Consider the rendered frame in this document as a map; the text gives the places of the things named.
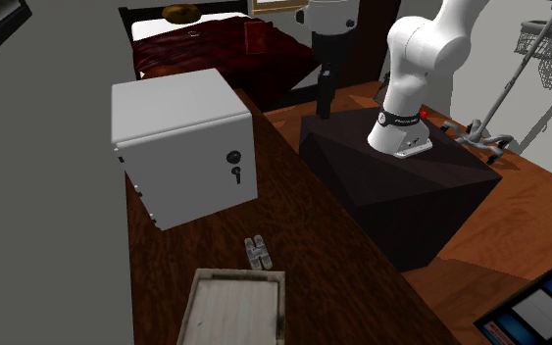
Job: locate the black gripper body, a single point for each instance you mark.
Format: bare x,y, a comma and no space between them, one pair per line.
329,48

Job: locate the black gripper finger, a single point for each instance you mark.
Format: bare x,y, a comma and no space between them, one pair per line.
324,93

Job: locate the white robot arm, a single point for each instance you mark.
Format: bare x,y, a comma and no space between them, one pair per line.
409,71

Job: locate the dark brown door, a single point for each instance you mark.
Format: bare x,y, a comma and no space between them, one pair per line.
368,43

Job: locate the red-brown book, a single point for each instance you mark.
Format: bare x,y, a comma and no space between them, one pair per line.
255,37

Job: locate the bed with dark red cover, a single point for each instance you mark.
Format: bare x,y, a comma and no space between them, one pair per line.
208,52

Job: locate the dark robot stand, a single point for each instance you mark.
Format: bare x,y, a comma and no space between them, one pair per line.
400,191

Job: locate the brown round cushion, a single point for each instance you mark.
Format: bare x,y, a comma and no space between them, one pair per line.
181,13

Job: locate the white metal safe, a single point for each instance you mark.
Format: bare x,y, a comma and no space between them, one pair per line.
180,143

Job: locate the dark wooden desk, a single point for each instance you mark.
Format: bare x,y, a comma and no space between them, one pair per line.
313,248

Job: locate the silver metal hinge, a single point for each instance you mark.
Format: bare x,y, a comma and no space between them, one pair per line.
258,253

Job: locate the white wooden tray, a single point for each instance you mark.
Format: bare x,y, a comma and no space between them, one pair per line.
235,310

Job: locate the blue and black box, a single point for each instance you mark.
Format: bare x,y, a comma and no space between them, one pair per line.
538,310

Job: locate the light framed wall picture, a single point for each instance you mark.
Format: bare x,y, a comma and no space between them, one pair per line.
275,5

